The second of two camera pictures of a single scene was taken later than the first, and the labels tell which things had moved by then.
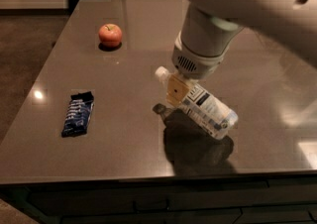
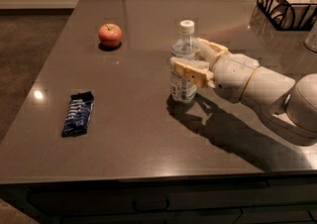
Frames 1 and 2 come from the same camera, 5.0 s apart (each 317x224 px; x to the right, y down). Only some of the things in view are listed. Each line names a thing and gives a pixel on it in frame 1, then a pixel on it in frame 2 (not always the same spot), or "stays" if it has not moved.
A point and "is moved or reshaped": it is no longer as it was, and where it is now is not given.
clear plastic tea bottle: [207, 108] is moved or reshaped
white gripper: [197, 63] -> [234, 76]
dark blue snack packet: [78, 114] stays
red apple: [110, 35] stays
